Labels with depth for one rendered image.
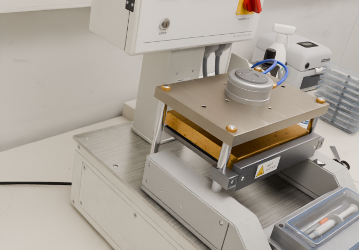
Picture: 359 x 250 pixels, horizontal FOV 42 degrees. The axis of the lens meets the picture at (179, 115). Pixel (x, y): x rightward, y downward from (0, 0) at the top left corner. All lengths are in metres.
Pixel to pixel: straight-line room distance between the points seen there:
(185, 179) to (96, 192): 0.25
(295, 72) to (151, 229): 1.07
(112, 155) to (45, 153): 0.35
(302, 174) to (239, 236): 0.28
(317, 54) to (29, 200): 1.16
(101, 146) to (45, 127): 0.40
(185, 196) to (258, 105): 0.20
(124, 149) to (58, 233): 0.22
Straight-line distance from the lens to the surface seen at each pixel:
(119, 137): 0.97
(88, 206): 0.99
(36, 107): 1.26
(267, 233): 0.74
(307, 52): 1.75
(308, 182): 0.93
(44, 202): 1.07
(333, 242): 0.74
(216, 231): 0.72
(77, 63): 1.28
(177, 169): 0.77
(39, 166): 1.18
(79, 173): 0.98
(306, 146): 0.86
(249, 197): 0.88
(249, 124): 0.72
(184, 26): 0.83
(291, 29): 1.68
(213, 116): 0.72
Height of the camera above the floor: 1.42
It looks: 26 degrees down
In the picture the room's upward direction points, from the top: 11 degrees clockwise
